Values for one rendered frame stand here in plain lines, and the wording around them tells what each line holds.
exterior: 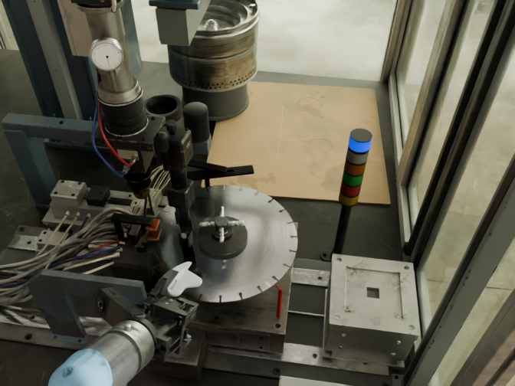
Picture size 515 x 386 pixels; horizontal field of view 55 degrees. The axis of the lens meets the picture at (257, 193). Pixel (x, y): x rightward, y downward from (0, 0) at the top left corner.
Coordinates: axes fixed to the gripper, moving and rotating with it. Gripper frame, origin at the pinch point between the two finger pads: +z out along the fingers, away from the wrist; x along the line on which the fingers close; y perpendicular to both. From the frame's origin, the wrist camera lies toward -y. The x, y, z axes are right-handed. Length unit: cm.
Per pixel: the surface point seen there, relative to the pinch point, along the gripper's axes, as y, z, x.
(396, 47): 21, 113, 63
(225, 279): 5.6, 9.1, 1.5
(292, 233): 14.5, 23.0, 10.8
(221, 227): 1.2, 13.4, 10.5
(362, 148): 24.6, 21.5, 32.7
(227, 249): 3.2, 13.9, 5.9
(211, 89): -29, 67, 35
